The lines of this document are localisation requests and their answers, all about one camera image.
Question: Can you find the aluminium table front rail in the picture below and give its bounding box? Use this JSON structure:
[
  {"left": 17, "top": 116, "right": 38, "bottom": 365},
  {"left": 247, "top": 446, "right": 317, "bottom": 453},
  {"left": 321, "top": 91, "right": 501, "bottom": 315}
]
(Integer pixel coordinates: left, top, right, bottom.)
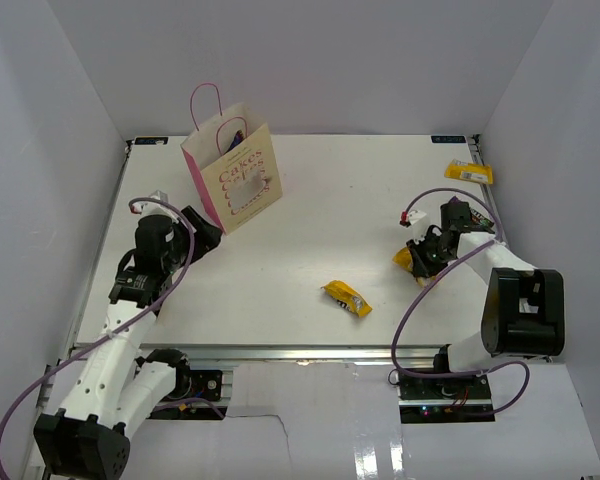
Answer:
[{"left": 68, "top": 344, "right": 454, "bottom": 362}]

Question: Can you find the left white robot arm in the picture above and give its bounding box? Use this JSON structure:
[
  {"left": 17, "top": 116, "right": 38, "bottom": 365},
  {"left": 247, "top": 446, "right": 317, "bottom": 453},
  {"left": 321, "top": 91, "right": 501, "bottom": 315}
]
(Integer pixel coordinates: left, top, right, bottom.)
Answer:
[{"left": 34, "top": 197, "right": 222, "bottom": 479}]

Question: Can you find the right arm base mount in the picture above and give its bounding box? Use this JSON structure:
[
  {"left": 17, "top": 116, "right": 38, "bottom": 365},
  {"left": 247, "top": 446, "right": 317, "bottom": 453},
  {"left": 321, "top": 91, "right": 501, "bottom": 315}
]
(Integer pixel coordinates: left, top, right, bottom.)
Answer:
[{"left": 387, "top": 369, "right": 494, "bottom": 423}]

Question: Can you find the yellow snack packet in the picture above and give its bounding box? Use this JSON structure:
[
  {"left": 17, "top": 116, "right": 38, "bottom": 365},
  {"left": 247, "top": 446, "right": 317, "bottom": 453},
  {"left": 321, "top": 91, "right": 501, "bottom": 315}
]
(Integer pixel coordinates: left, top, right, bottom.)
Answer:
[{"left": 392, "top": 247, "right": 422, "bottom": 288}]

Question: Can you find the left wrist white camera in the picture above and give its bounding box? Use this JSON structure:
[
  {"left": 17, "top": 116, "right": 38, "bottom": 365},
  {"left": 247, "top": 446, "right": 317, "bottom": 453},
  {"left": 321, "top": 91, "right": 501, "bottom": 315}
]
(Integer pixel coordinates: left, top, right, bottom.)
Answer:
[{"left": 129, "top": 190, "right": 178, "bottom": 222}]

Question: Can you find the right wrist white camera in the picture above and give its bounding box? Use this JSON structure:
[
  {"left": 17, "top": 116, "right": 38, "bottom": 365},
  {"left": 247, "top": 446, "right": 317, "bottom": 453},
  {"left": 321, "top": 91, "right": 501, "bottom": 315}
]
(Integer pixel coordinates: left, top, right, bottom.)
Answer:
[{"left": 400, "top": 210, "right": 431, "bottom": 242}]

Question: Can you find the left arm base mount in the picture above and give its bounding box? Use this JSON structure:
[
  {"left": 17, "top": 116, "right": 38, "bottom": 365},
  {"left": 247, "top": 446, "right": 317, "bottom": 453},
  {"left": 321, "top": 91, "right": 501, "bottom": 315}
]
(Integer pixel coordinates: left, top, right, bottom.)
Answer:
[{"left": 153, "top": 368, "right": 223, "bottom": 418}]

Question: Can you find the wrist white camera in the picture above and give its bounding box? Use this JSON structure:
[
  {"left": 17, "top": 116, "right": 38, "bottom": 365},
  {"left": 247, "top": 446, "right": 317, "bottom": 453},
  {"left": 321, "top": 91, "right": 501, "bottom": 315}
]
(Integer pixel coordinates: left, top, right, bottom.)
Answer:
[
  {"left": 400, "top": 210, "right": 431, "bottom": 242},
  {"left": 129, "top": 190, "right": 178, "bottom": 222}
]

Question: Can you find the left blue table label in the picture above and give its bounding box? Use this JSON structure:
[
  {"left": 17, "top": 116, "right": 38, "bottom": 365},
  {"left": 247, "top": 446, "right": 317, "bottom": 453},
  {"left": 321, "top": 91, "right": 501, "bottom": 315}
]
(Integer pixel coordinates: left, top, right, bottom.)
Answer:
[{"left": 133, "top": 136, "right": 169, "bottom": 146}]

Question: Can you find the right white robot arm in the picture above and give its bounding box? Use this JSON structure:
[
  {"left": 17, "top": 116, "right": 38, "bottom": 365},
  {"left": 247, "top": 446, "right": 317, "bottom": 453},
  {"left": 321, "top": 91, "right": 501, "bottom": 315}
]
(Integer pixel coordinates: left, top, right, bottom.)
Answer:
[{"left": 400, "top": 199, "right": 565, "bottom": 399}]

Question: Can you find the purple Krokant snack bag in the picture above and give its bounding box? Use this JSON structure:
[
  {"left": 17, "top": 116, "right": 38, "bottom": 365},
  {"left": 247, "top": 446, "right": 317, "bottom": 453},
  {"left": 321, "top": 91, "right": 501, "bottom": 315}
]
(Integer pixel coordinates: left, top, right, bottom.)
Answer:
[{"left": 228, "top": 130, "right": 245, "bottom": 151}]

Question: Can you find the paper bag with pink handles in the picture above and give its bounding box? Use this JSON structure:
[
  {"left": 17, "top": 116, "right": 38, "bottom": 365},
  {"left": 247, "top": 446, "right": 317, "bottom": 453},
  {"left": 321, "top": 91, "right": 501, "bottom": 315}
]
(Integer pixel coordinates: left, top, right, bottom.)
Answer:
[{"left": 181, "top": 102, "right": 282, "bottom": 234}]

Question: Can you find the dark snack bar right edge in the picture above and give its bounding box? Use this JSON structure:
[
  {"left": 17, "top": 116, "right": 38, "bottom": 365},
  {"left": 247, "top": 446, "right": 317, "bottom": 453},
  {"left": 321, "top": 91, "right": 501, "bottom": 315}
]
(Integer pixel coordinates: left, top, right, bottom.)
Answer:
[{"left": 449, "top": 196, "right": 495, "bottom": 233}]

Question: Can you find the yellow M&M packet centre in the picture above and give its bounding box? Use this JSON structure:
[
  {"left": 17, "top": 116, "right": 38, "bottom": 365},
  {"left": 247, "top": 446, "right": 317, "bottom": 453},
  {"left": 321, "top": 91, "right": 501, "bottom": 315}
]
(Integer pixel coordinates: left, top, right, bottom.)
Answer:
[{"left": 322, "top": 280, "right": 372, "bottom": 318}]

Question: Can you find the yellow snack packet far corner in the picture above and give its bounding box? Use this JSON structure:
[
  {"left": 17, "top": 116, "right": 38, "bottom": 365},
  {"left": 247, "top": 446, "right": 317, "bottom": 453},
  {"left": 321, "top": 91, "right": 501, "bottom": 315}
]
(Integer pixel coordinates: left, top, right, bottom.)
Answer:
[{"left": 444, "top": 159, "right": 494, "bottom": 185}]

